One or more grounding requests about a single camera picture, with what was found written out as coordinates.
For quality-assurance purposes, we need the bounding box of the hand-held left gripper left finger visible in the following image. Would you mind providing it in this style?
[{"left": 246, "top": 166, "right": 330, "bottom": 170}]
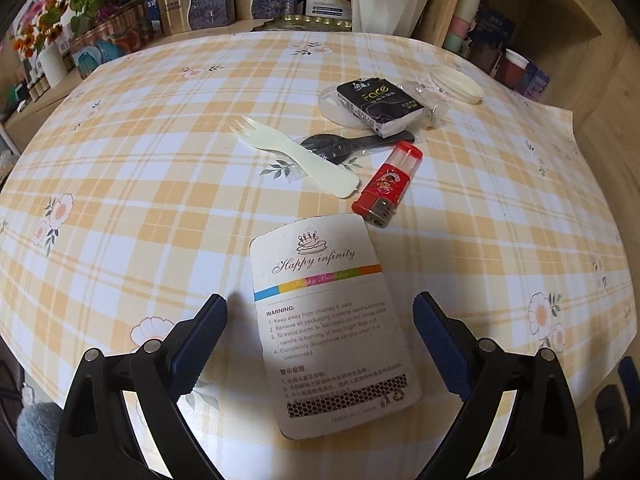
[{"left": 55, "top": 294, "right": 229, "bottom": 480}]

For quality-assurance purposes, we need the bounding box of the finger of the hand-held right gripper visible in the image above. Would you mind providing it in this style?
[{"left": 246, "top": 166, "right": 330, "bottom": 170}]
[{"left": 618, "top": 358, "right": 640, "bottom": 392}]

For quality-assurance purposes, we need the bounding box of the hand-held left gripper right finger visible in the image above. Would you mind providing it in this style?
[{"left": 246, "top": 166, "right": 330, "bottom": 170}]
[{"left": 411, "top": 291, "right": 585, "bottom": 480}]

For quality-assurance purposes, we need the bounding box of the white printed card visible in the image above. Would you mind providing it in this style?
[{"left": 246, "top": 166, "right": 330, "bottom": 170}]
[{"left": 249, "top": 214, "right": 424, "bottom": 442}]

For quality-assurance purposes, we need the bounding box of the black plastic spoon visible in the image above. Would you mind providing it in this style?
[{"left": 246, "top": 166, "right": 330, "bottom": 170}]
[{"left": 299, "top": 129, "right": 419, "bottom": 167}]

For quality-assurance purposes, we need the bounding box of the yellow plaid tablecloth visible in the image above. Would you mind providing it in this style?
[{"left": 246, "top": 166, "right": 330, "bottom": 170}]
[{"left": 0, "top": 30, "right": 637, "bottom": 480}]

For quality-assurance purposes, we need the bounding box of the red lighter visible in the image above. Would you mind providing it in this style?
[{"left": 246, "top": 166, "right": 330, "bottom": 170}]
[{"left": 351, "top": 141, "right": 424, "bottom": 229}]

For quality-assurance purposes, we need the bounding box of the grey fuzzy cloth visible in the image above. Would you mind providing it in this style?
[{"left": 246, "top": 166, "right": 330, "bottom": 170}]
[{"left": 16, "top": 401, "right": 64, "bottom": 463}]

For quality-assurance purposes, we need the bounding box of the white plastic fork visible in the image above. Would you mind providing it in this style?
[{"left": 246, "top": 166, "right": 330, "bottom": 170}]
[{"left": 229, "top": 114, "right": 359, "bottom": 201}]

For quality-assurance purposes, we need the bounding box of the black tissue pack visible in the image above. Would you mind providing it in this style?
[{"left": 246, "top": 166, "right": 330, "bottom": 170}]
[{"left": 335, "top": 78, "right": 427, "bottom": 139}]

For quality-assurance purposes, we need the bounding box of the cream round lid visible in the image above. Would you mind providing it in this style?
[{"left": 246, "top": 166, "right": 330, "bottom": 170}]
[{"left": 430, "top": 65, "right": 486, "bottom": 106}]

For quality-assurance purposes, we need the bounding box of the clear plastic dome lid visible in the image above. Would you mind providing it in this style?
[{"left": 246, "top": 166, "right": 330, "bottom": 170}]
[{"left": 319, "top": 85, "right": 363, "bottom": 127}]

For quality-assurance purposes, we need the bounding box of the small purple blue box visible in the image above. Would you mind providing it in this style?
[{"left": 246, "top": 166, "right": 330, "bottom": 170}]
[{"left": 522, "top": 62, "right": 552, "bottom": 102}]

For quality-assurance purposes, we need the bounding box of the red paper cup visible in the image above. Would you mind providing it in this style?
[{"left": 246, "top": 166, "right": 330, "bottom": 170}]
[{"left": 499, "top": 48, "right": 531, "bottom": 93}]

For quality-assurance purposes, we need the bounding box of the white ribbed vase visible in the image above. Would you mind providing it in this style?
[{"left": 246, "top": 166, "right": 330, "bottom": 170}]
[{"left": 36, "top": 41, "right": 69, "bottom": 89}]

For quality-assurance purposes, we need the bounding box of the brown teal patterned basket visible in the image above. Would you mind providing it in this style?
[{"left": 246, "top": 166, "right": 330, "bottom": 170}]
[{"left": 69, "top": 0, "right": 154, "bottom": 79}]

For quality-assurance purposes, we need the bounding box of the dark blue shelf box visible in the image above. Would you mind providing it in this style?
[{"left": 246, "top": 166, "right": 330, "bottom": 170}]
[{"left": 472, "top": 4, "right": 517, "bottom": 52}]

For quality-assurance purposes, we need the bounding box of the pastel paper cup stack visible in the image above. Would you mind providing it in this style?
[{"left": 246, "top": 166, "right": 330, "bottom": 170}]
[{"left": 444, "top": 0, "right": 486, "bottom": 54}]

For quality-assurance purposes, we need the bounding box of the gold ornate tray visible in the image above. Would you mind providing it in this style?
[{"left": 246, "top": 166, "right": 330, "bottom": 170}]
[{"left": 260, "top": 15, "right": 353, "bottom": 34}]

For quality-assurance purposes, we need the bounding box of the wooden shelf unit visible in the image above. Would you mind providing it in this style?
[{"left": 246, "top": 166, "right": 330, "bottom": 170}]
[{"left": 412, "top": 0, "right": 603, "bottom": 111}]

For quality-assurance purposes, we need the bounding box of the pink flower plant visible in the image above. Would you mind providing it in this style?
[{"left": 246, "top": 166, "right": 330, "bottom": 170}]
[{"left": 11, "top": 0, "right": 118, "bottom": 58}]

